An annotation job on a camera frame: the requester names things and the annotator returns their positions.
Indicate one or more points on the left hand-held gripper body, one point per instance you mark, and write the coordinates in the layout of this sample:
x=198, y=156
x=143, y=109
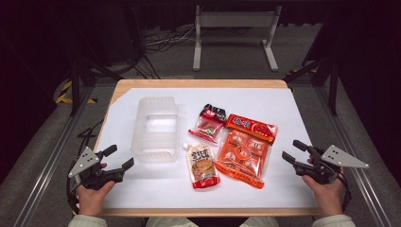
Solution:
x=85, y=161

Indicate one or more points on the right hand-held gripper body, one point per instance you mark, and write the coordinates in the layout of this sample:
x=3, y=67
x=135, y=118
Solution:
x=342, y=157

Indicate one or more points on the translucent plastic container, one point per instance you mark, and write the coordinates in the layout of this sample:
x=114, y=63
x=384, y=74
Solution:
x=154, y=148

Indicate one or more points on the large orange snack packet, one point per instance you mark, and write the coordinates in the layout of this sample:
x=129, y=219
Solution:
x=244, y=151

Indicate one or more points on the small red black snack packet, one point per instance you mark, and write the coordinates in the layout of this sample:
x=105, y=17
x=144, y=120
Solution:
x=208, y=126

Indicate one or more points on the person's left hand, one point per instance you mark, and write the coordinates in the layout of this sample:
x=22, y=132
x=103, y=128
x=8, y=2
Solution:
x=91, y=200

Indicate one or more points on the person's right hand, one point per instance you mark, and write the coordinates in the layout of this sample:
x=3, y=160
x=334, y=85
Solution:
x=329, y=198

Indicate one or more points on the black tripod stand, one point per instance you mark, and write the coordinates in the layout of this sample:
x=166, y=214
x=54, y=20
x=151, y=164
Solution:
x=75, y=85
x=332, y=85

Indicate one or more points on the yellow black hazard tape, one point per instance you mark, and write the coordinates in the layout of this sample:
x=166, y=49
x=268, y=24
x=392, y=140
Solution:
x=64, y=93

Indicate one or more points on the white table sheet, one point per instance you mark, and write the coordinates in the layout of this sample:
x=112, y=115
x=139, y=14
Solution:
x=246, y=97

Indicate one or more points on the red white snack pouch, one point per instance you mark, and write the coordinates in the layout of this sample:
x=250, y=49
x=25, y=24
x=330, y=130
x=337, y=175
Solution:
x=201, y=167

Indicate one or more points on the aluminium floor rail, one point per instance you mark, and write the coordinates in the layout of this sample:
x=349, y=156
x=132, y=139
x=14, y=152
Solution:
x=353, y=148
x=53, y=160

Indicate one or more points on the white metal stand frame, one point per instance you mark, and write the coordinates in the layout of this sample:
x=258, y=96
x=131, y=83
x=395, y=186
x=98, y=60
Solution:
x=235, y=19

